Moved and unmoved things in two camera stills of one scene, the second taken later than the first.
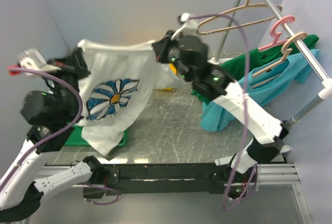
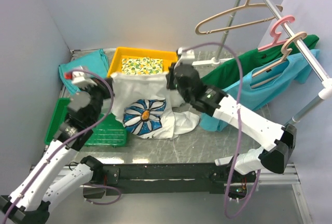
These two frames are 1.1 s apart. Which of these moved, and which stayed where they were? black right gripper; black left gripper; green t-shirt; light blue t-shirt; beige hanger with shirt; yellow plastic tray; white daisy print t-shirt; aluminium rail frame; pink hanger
Moved: white daisy print t-shirt; black right gripper; black left gripper; yellow plastic tray
Stayed: pink hanger; green t-shirt; beige hanger with shirt; light blue t-shirt; aluminium rail frame
